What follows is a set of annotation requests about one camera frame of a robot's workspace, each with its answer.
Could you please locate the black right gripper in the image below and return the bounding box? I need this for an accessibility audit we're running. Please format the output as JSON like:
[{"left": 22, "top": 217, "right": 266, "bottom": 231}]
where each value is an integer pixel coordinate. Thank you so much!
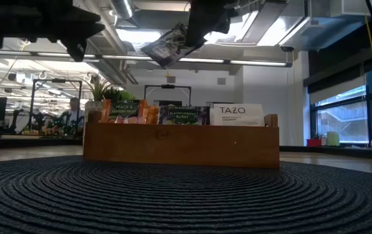
[{"left": 184, "top": 0, "right": 238, "bottom": 49}]

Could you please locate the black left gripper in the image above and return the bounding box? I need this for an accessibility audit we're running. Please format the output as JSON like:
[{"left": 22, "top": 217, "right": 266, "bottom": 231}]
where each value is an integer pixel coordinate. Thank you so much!
[{"left": 0, "top": 0, "right": 106, "bottom": 63}]

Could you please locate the black green tea packet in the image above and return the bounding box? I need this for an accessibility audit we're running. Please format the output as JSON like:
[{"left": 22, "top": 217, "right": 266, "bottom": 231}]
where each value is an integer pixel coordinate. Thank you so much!
[
  {"left": 158, "top": 105, "right": 211, "bottom": 126},
  {"left": 140, "top": 21, "right": 200, "bottom": 68}
]

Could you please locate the white orange Tazo tea packet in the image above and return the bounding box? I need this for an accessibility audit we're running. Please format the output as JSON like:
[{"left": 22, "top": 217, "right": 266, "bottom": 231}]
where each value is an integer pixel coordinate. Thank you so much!
[{"left": 212, "top": 103, "right": 266, "bottom": 127}]

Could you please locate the wooden three-compartment tray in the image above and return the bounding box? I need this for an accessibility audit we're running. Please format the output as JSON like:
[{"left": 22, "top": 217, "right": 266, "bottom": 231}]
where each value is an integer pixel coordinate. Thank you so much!
[{"left": 82, "top": 110, "right": 280, "bottom": 169}]

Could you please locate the long linear ceiling light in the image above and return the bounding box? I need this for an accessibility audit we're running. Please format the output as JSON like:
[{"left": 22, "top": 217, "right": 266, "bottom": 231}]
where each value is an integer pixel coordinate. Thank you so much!
[{"left": 0, "top": 49, "right": 293, "bottom": 68}]

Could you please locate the succulent in patterned white pot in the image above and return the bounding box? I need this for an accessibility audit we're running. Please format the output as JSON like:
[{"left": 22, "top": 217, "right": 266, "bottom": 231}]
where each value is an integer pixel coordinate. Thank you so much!
[{"left": 82, "top": 75, "right": 138, "bottom": 147}]

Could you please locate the person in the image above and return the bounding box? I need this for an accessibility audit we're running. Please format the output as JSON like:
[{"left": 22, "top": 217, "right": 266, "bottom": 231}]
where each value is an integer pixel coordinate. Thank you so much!
[{"left": 60, "top": 96, "right": 85, "bottom": 136}]

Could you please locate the dark background desk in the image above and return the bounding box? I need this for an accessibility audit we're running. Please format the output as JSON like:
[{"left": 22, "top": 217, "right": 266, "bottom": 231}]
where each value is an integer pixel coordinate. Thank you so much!
[{"left": 0, "top": 133, "right": 84, "bottom": 150}]

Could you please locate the white ceiling air unit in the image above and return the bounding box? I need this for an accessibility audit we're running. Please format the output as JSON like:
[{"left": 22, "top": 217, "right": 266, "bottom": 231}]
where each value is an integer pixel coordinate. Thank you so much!
[{"left": 330, "top": 0, "right": 372, "bottom": 18}]

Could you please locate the pale green container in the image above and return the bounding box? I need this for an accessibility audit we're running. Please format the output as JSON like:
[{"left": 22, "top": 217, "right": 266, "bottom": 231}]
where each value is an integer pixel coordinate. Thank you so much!
[{"left": 326, "top": 130, "right": 341, "bottom": 147}]

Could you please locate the round dark woven placemat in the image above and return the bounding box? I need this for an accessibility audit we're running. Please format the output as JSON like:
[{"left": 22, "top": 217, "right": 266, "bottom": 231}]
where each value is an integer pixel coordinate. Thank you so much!
[{"left": 0, "top": 155, "right": 372, "bottom": 234}]

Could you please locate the dark window ledge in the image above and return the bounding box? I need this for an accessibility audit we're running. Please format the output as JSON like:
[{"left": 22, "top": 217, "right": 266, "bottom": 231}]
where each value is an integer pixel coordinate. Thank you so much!
[{"left": 279, "top": 145, "right": 372, "bottom": 160}]

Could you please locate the silver round ventilation duct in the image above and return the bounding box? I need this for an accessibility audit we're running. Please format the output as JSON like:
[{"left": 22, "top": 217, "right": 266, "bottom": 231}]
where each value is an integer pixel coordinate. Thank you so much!
[{"left": 109, "top": 0, "right": 135, "bottom": 20}]

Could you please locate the black robot station frame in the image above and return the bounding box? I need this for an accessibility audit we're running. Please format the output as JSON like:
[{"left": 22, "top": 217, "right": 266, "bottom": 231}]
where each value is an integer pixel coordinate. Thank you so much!
[
  {"left": 143, "top": 84, "right": 192, "bottom": 107},
  {"left": 29, "top": 79, "right": 83, "bottom": 137}
]

